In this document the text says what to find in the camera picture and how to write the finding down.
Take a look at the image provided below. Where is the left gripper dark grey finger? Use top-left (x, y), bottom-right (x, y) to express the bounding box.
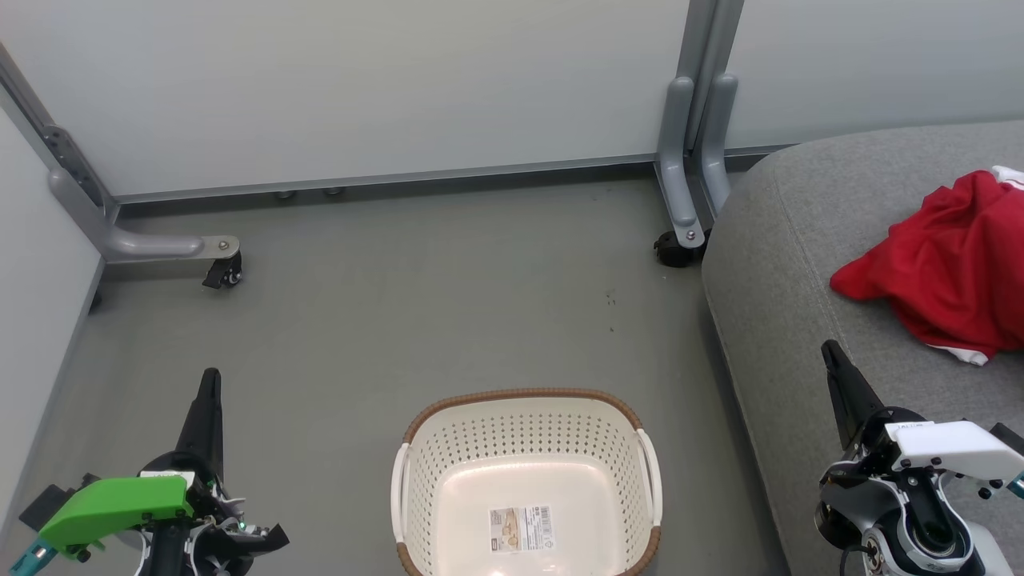
top-left (228, 522), bottom-right (290, 554)
top-left (174, 368), bottom-right (225, 481)

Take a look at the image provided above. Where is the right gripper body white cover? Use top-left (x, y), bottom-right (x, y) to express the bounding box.
top-left (848, 406), bottom-right (1024, 486)

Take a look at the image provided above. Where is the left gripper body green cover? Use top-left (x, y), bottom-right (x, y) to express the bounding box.
top-left (38, 450), bottom-right (241, 554)

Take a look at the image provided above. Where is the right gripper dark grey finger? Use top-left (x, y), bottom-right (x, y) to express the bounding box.
top-left (819, 460), bottom-right (865, 490)
top-left (820, 340), bottom-right (886, 450)

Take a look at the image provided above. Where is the red garment with white trim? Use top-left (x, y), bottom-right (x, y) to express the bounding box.
top-left (830, 166), bottom-right (1024, 366)

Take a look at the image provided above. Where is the cream laundry basket brown rim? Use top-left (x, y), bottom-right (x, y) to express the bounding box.
top-left (390, 388), bottom-right (665, 576)

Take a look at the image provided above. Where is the paper sticker in basket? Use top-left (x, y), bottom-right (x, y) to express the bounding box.
top-left (489, 505), bottom-right (554, 554)

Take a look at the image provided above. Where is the grey fabric sofa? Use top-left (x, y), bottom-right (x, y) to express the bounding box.
top-left (702, 120), bottom-right (1024, 576)

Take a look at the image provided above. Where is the black caster wheel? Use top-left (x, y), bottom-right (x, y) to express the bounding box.
top-left (654, 230), bottom-right (705, 269)
top-left (202, 252), bottom-right (243, 290)

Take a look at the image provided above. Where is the long grey partition foot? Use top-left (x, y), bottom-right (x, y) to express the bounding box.
top-left (0, 44), bottom-right (241, 265)

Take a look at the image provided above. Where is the left arm cable teal connector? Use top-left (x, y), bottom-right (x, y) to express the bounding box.
top-left (6, 538), bottom-right (58, 576)

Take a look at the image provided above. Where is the grey partition bottom rail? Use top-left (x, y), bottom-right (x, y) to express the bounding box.
top-left (112, 152), bottom-right (661, 205)

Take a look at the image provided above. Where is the grey partition post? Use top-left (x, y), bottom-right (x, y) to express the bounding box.
top-left (680, 0), bottom-right (745, 153)

